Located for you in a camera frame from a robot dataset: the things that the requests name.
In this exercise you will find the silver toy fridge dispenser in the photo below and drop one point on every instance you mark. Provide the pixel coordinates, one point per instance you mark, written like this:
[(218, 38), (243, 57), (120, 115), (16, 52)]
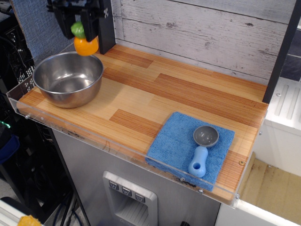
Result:
[(130, 204)]

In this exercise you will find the blue fabric panel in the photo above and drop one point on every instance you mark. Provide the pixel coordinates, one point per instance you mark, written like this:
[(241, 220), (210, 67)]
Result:
[(42, 33)]

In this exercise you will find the blue microfiber cloth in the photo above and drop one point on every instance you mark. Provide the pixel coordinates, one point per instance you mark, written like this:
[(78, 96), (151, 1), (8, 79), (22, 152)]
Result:
[(174, 146)]

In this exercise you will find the white toy sink drainboard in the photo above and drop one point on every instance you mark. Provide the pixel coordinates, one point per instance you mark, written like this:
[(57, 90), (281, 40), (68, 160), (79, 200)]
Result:
[(285, 105)]

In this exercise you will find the clear acrylic table guard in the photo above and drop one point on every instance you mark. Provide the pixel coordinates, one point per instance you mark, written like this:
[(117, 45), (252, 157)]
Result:
[(127, 114)]

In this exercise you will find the grey scoop blue handle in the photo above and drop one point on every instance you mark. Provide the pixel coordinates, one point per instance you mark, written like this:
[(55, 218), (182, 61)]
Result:
[(205, 137)]

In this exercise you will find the stainless steel pot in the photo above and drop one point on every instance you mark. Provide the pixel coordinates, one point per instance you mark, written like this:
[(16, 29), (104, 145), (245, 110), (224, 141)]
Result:
[(68, 80)]

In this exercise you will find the orange toy pineapple green top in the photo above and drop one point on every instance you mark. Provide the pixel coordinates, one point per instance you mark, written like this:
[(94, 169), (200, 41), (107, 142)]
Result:
[(82, 46)]

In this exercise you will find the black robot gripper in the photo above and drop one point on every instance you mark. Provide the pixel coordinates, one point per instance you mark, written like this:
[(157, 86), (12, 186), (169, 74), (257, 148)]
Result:
[(65, 11)]

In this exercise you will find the black vertical post right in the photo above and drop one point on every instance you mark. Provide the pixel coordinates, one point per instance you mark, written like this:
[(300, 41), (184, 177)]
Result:
[(288, 38)]

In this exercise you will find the yellow object bottom left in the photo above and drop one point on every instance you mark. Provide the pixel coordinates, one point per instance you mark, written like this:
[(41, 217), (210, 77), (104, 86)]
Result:
[(28, 221)]

